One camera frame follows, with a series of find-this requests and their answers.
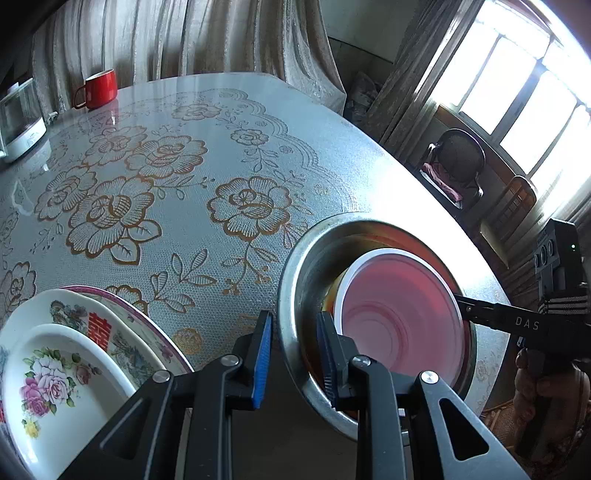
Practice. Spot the yellow bowl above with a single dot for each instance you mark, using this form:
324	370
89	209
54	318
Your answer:
328	300

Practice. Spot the red plastic bowl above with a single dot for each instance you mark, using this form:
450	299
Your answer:
397	314

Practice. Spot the person's right hand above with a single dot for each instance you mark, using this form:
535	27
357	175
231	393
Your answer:
570	397

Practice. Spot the white plate with rose print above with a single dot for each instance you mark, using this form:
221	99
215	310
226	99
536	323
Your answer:
69	406

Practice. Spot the beige patterned curtain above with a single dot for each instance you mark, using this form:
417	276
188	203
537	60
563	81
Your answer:
184	37

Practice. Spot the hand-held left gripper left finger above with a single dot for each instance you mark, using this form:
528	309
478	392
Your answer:
261	364

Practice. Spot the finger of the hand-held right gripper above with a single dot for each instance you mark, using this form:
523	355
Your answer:
485	311

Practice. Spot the stainless steel bowl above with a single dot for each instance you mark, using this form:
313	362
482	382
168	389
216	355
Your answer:
300	277

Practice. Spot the white plate with floral rim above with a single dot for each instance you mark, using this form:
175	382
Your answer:
157	337

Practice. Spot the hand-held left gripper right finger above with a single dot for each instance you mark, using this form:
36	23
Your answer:
325	364

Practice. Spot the red mug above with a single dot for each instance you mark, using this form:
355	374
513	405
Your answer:
99	90

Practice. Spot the dark round-back chair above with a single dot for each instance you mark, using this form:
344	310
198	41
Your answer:
457	161

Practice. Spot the slatted wooden chair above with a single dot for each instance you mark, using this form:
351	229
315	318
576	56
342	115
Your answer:
510	212

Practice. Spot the grey window curtain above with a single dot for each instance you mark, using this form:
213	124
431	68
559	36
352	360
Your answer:
415	74

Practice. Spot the floral print tablecloth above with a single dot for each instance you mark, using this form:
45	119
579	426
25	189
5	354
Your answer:
184	184

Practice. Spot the glass electric kettle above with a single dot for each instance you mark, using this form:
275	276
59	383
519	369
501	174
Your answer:
21	124

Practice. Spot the white plate with red characters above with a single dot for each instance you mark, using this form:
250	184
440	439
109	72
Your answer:
69	309

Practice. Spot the window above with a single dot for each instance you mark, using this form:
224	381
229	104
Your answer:
521	78

